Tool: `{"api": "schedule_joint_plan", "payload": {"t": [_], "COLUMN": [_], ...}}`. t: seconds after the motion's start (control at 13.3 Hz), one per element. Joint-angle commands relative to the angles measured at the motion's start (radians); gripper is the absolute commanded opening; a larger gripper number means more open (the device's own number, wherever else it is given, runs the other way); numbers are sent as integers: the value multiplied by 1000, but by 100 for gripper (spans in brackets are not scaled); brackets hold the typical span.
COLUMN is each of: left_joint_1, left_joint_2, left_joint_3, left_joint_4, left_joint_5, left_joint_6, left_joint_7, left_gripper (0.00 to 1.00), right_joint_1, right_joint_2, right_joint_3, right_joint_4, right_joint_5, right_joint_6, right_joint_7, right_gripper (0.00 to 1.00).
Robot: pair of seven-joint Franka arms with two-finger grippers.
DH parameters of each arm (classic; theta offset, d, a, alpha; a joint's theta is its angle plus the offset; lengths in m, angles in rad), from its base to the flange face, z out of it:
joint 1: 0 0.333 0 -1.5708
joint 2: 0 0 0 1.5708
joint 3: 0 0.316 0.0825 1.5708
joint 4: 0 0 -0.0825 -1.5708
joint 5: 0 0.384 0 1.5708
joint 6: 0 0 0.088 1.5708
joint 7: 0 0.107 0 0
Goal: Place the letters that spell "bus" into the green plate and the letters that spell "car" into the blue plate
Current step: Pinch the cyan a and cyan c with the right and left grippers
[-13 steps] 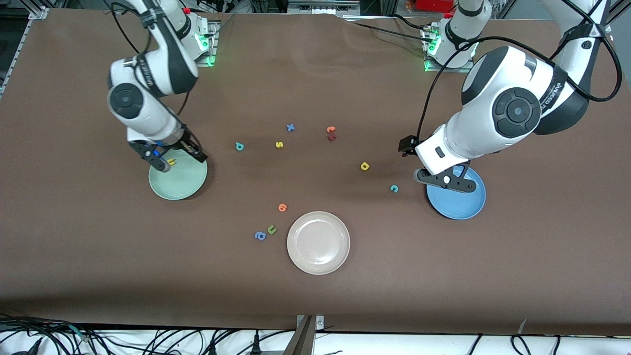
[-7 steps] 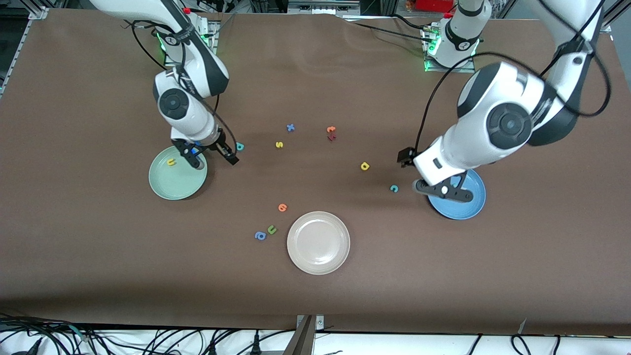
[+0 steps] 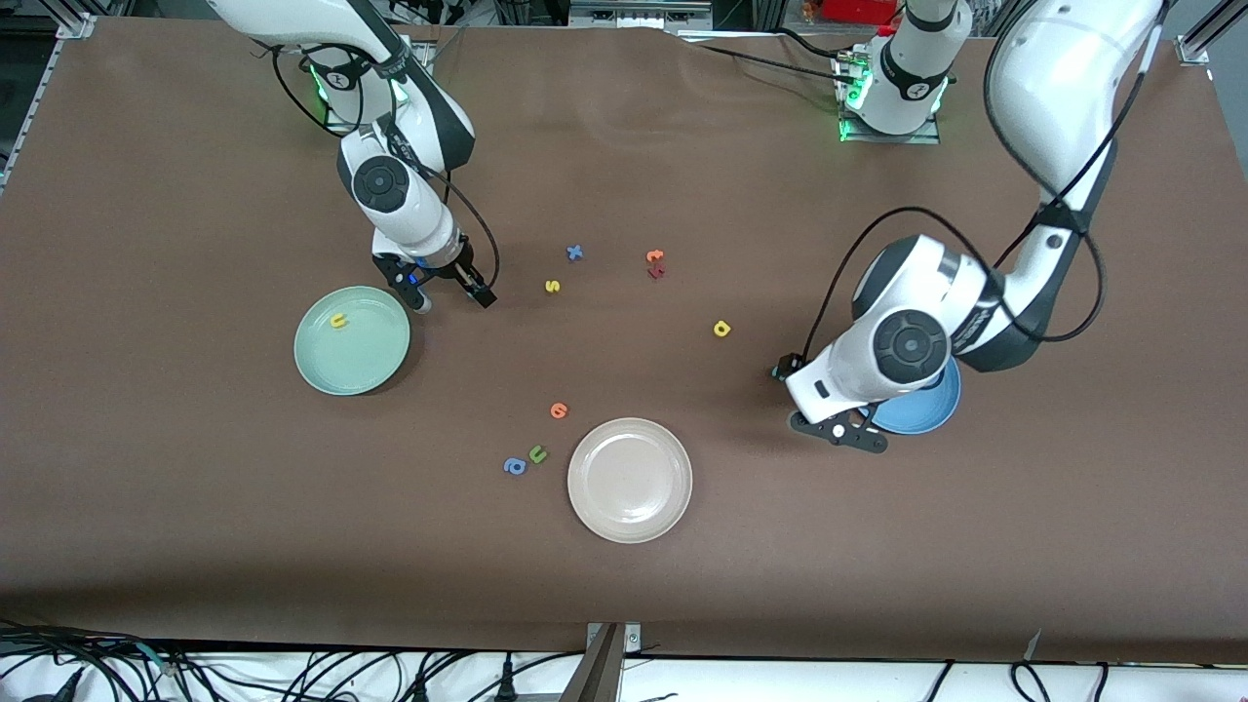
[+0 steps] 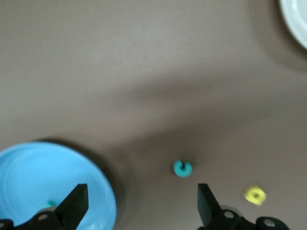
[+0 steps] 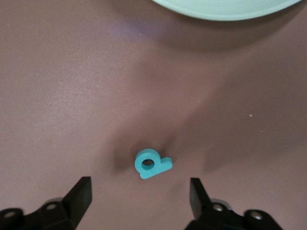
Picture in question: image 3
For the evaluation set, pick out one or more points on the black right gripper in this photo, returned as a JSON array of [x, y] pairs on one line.
[[461, 268]]

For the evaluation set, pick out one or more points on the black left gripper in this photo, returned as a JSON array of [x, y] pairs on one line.
[[785, 365]]

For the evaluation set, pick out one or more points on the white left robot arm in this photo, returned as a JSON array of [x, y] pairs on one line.
[[1053, 88]]

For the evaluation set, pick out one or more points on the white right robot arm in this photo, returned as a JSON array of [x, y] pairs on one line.
[[390, 195]]

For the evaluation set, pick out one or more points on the blue plate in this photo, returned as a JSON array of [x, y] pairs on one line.
[[921, 414]]

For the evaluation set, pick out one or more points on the light green plate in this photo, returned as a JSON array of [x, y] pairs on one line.
[[352, 351]]

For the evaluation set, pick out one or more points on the green foam letter u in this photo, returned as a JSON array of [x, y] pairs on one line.
[[533, 455]]

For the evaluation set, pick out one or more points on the blue foam letter a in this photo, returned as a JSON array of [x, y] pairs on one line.
[[509, 468]]

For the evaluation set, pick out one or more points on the beige plate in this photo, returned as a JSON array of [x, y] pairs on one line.
[[630, 480]]

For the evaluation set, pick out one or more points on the grey device behind table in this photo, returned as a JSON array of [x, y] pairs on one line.
[[639, 12]]

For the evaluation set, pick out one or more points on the brown table cover sheet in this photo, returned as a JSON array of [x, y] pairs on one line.
[[195, 507]]

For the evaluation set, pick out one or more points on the red box behind table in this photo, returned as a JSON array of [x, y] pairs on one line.
[[858, 10]]

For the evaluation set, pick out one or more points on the aluminium beam under table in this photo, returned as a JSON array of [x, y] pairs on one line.
[[597, 673]]

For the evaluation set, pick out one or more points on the small white paper tag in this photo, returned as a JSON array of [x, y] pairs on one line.
[[1032, 645]]

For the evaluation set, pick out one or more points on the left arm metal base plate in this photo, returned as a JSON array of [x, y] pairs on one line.
[[892, 138]]

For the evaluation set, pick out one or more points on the silver table edge bracket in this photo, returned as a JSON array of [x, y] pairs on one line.
[[632, 639]]

